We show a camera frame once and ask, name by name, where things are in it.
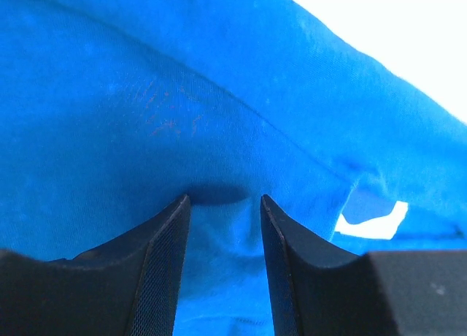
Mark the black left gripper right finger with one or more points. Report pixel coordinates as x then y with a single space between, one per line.
317 288

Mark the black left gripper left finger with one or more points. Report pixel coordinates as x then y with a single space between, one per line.
126 286

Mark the navy blue printed t-shirt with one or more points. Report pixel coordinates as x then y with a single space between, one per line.
113 109

